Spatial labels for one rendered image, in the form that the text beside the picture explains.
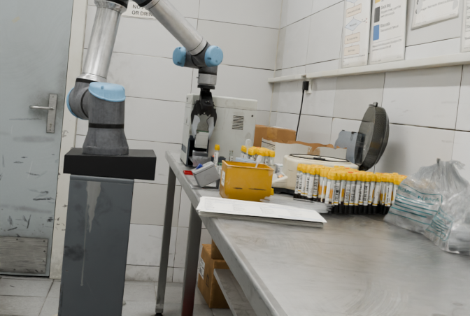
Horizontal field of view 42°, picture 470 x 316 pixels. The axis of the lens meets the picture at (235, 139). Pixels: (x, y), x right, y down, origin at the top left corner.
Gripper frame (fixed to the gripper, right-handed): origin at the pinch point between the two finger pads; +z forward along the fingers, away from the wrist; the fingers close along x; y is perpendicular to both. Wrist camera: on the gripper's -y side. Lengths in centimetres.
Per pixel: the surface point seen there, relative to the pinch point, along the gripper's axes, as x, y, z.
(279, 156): -27.1, -19.9, 3.8
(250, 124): -20.6, 9.1, -6.3
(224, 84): -28, 141, -26
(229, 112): -11.6, 9.1, -10.1
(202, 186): 5, -55, 13
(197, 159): 1.7, -7.9, 8.6
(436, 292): -21, -152, 14
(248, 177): -5, -75, 6
